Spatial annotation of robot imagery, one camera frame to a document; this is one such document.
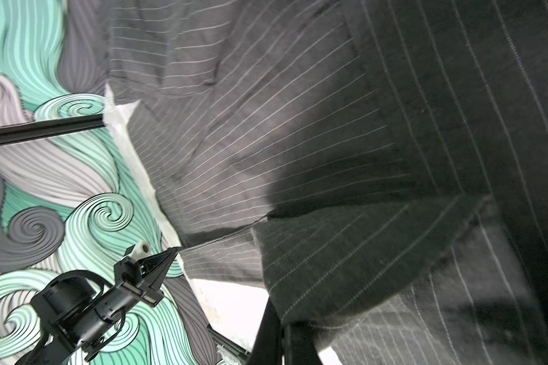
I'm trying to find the dark pinstriped long sleeve shirt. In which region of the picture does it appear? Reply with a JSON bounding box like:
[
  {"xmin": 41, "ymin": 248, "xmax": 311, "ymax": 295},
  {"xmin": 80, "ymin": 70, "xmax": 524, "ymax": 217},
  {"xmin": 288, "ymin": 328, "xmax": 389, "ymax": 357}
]
[{"xmin": 103, "ymin": 1, "xmax": 548, "ymax": 364}]

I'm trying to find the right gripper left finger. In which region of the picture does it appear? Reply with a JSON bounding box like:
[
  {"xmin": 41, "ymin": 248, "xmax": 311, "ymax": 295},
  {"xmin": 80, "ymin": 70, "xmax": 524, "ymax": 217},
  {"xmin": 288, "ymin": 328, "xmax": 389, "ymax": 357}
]
[{"xmin": 247, "ymin": 300, "xmax": 283, "ymax": 365}]

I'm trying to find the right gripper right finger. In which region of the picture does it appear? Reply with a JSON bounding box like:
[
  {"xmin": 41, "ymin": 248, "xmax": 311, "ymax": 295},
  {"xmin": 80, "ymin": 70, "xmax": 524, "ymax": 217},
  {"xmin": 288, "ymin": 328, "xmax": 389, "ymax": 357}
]
[{"xmin": 284, "ymin": 322, "xmax": 322, "ymax": 365}]

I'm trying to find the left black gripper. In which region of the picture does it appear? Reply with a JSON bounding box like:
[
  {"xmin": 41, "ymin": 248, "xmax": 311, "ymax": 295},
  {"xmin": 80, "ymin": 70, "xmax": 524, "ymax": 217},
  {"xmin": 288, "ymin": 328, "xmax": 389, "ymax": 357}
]
[{"xmin": 29, "ymin": 247, "xmax": 181, "ymax": 363}]

